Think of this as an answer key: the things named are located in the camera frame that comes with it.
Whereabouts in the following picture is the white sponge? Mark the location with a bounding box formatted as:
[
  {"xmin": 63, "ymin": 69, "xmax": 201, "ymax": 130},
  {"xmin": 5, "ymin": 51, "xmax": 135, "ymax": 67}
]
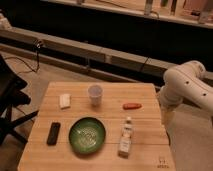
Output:
[{"xmin": 59, "ymin": 94, "xmax": 71, "ymax": 109}]

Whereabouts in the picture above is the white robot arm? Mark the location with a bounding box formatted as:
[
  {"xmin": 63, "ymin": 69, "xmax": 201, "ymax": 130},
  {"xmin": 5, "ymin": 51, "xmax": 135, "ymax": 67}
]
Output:
[{"xmin": 157, "ymin": 60, "xmax": 213, "ymax": 128}]

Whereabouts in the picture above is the green ceramic bowl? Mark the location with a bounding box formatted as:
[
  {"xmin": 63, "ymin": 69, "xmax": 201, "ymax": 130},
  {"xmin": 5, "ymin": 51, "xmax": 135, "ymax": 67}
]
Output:
[{"xmin": 68, "ymin": 117, "xmax": 106, "ymax": 155}]

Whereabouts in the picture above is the orange carrot toy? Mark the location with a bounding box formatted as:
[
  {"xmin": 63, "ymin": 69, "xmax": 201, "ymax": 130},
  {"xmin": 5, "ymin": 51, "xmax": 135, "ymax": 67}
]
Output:
[{"xmin": 122, "ymin": 103, "xmax": 142, "ymax": 110}]

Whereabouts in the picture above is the white plastic bottle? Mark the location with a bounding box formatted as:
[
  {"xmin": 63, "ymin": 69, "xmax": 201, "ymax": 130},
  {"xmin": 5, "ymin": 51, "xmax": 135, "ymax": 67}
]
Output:
[{"xmin": 118, "ymin": 117, "xmax": 133, "ymax": 158}]

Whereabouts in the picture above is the black remote control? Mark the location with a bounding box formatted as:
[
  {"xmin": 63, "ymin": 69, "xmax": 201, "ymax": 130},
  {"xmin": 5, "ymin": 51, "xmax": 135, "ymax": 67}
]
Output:
[{"xmin": 47, "ymin": 122, "xmax": 61, "ymax": 145}]

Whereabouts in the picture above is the black office chair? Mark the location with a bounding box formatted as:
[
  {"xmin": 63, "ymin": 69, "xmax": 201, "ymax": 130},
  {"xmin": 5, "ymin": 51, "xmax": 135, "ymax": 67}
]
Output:
[{"xmin": 0, "ymin": 54, "xmax": 38, "ymax": 145}]

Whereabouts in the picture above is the black cable on floor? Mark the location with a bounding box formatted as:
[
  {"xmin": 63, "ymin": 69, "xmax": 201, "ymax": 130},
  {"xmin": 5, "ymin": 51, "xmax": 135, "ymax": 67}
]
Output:
[{"xmin": 2, "ymin": 39, "xmax": 44, "ymax": 76}]

